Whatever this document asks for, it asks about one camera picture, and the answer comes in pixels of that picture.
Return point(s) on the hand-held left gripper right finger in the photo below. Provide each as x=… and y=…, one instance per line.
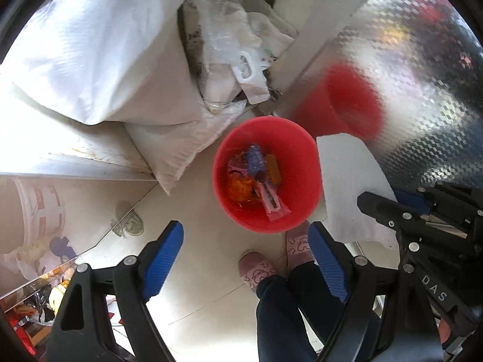
x=328, y=264

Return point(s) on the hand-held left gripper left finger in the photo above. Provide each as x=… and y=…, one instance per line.
x=164, y=260

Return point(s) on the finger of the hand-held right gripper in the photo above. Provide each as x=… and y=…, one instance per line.
x=452, y=203
x=381, y=207

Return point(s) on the white paper towel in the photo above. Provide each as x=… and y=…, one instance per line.
x=351, y=181

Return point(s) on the wrappers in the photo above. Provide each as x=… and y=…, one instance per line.
x=273, y=203

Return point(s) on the red plastic bucket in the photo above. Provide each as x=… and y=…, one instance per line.
x=302, y=166

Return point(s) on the orange plastic packet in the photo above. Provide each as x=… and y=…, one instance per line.
x=239, y=188

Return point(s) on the red chili oil sauce packet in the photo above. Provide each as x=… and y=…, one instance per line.
x=273, y=169

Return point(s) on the person's right leg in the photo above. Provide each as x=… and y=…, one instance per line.
x=303, y=281

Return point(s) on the pink slipper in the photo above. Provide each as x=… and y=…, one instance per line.
x=298, y=245
x=256, y=271

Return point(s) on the dark blue trouser legs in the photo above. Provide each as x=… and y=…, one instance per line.
x=275, y=320

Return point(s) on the flat white woven sack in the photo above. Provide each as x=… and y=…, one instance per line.
x=169, y=151

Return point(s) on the silver foil cabinet door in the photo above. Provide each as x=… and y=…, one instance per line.
x=415, y=83

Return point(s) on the crumpled white plastic bag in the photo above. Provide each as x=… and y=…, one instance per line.
x=34, y=264

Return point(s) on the white bucket red print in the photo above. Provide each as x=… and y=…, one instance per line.
x=41, y=211

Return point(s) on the red plastic packet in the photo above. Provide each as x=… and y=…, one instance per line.
x=20, y=332

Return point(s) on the white plastic shopping bag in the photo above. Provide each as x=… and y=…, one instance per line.
x=249, y=71

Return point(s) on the white cabinet panel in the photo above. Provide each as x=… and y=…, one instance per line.
x=320, y=15

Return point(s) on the bulging white woven sack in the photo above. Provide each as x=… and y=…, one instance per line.
x=105, y=45

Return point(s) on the crumpled clear plastic bag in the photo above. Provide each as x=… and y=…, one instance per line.
x=222, y=26

